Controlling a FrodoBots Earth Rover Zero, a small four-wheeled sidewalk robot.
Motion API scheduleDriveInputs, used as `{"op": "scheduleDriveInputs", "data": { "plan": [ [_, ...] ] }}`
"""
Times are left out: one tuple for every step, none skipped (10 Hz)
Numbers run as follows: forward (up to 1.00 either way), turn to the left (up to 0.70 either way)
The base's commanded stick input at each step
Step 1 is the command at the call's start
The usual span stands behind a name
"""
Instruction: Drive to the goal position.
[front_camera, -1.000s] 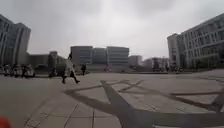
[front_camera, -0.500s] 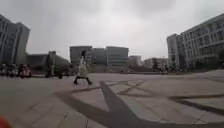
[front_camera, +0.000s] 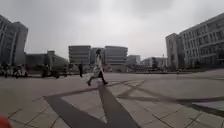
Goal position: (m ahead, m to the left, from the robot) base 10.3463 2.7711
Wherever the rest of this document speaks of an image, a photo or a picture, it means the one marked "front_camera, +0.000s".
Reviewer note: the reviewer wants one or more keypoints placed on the wide grey twin-block building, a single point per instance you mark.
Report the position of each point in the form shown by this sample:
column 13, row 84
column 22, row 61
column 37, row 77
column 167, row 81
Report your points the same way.
column 115, row 55

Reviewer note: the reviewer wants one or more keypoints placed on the person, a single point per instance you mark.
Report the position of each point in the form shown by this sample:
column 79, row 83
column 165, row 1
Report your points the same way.
column 80, row 69
column 97, row 68

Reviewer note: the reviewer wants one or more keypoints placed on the small pale building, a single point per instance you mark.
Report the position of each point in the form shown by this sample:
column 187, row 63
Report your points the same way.
column 133, row 60

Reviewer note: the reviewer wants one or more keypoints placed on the low pale building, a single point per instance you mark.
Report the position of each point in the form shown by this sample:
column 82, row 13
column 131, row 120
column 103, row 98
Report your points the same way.
column 155, row 62

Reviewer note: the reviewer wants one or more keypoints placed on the low brownish building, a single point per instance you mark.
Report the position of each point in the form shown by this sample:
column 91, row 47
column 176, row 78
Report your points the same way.
column 43, row 60

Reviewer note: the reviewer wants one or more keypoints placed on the grey paved plaza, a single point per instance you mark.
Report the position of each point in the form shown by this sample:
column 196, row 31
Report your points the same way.
column 40, row 96

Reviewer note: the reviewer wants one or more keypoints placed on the large pale multi-storey building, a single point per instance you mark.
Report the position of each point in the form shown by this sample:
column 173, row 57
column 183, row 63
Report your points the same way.
column 200, row 43

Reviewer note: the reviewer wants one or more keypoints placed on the row of parked two-wheelers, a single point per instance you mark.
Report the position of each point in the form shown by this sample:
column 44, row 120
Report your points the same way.
column 16, row 71

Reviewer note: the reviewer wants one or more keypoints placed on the large grey multi-storey building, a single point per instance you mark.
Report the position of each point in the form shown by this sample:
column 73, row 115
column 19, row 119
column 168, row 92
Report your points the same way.
column 11, row 41

